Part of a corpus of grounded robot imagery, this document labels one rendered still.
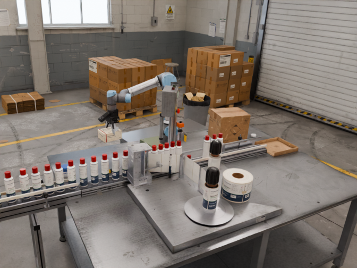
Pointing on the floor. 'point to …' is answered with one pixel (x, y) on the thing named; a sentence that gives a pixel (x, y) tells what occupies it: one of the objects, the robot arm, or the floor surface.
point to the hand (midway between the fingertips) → (109, 132)
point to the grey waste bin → (196, 113)
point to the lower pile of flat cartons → (22, 102)
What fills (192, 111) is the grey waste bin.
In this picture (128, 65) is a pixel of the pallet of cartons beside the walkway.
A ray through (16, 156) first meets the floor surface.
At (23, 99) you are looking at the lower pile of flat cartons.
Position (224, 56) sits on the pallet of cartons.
